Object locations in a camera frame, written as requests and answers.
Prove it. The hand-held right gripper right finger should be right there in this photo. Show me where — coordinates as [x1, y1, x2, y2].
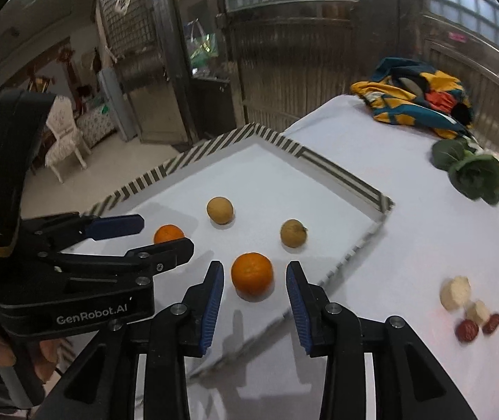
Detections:
[285, 260, 480, 420]

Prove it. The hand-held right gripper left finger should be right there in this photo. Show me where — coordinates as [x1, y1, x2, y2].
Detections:
[35, 260, 225, 420]

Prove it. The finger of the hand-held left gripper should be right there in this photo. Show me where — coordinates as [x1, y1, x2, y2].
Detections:
[21, 211, 146, 252]
[37, 237, 196, 287]

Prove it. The small orange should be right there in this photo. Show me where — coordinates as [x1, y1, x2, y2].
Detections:
[154, 224, 185, 246]

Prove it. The large orange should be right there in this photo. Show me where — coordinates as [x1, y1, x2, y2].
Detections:
[231, 252, 274, 302]

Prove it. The striped rim white tray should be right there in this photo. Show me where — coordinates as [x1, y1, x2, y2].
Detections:
[79, 123, 395, 381]

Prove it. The large peeled yam piece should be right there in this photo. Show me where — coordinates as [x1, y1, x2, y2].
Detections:
[440, 276, 471, 312]

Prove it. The white armchair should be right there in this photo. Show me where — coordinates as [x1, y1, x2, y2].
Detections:
[45, 95, 93, 183]

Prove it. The smooth brown longan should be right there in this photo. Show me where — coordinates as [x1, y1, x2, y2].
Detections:
[206, 197, 234, 225]

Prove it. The brown longan with stem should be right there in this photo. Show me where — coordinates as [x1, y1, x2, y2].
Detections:
[280, 219, 309, 248]

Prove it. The floral covered table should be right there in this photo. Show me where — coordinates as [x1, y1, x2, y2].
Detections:
[77, 107, 118, 145]

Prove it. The white tablecloth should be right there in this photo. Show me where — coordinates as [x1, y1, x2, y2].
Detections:
[81, 94, 499, 420]

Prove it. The low cabinet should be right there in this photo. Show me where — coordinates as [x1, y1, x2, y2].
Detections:
[190, 72, 238, 141]

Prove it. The metal mesh door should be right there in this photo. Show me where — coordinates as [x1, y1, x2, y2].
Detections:
[96, 0, 189, 143]

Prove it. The green clear plastic bag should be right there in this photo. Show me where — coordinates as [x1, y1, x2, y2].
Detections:
[186, 20, 219, 75]

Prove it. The green bok choy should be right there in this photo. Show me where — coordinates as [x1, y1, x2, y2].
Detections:
[432, 138, 499, 205]

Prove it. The metal door with glass blocks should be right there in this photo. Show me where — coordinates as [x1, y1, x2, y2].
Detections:
[219, 0, 359, 134]
[420, 0, 499, 110]

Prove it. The colourful patterned cloth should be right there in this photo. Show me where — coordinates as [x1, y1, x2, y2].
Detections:
[350, 57, 474, 138]

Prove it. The red hanging wall ornament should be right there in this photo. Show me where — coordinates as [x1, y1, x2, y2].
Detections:
[55, 39, 79, 80]

